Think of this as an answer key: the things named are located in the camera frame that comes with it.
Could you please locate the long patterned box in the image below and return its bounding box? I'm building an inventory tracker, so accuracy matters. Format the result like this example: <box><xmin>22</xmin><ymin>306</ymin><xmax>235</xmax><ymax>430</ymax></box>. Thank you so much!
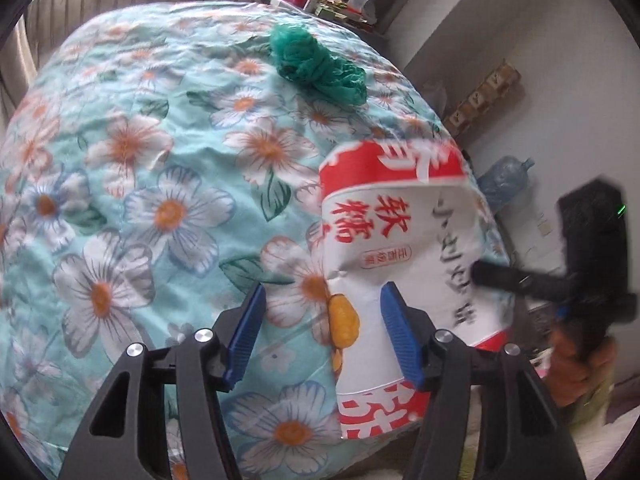
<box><xmin>447</xmin><ymin>62</ymin><xmax>521</xmax><ymax>133</ymax></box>

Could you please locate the large blue water jug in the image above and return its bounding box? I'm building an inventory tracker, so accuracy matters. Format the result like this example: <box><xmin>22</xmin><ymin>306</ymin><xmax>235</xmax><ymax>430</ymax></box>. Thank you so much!
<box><xmin>477</xmin><ymin>156</ymin><xmax>536</xmax><ymax>211</ymax></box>

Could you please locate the green plastic bag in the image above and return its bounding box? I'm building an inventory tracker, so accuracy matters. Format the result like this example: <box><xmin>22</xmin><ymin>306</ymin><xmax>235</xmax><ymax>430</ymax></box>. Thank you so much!
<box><xmin>269</xmin><ymin>25</ymin><xmax>368</xmax><ymax>106</ymax></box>

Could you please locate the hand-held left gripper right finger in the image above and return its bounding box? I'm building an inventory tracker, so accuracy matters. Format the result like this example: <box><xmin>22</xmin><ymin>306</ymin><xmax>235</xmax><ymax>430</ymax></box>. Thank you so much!
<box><xmin>379</xmin><ymin>281</ymin><xmax>588</xmax><ymax>480</ymax></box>

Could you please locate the white plastic bag red print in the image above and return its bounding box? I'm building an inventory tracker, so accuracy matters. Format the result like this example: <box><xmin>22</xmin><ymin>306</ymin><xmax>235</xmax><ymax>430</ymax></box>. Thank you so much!
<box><xmin>345</xmin><ymin>0</ymin><xmax>378</xmax><ymax>23</ymax></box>

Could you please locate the person's right hand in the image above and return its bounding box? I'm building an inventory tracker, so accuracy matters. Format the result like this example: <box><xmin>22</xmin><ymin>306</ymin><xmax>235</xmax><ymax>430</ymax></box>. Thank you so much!
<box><xmin>547</xmin><ymin>320</ymin><xmax>616</xmax><ymax>408</ymax></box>

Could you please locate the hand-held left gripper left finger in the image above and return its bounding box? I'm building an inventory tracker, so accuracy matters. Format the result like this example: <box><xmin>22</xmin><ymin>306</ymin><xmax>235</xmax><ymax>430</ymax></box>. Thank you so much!
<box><xmin>57</xmin><ymin>282</ymin><xmax>268</xmax><ymax>480</ymax></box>

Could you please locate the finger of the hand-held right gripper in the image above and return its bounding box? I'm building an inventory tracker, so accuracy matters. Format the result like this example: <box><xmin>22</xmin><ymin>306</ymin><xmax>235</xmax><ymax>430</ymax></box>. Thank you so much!
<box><xmin>470</xmin><ymin>260</ymin><xmax>568</xmax><ymax>301</ymax></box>

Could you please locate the dark grey cabinet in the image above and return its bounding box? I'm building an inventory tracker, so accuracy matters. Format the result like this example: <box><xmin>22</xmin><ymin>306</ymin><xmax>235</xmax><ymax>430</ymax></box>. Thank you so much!
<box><xmin>270</xmin><ymin>0</ymin><xmax>416</xmax><ymax>61</ymax></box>

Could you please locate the red and white snack bag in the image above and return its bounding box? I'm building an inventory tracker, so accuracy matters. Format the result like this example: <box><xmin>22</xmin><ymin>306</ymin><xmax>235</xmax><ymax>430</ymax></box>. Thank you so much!
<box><xmin>317</xmin><ymin>140</ymin><xmax>516</xmax><ymax>441</ymax></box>

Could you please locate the floral turquoise blanket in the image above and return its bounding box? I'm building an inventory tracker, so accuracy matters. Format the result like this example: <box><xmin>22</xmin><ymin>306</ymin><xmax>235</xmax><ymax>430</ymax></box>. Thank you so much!
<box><xmin>0</xmin><ymin>0</ymin><xmax>516</xmax><ymax>480</ymax></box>

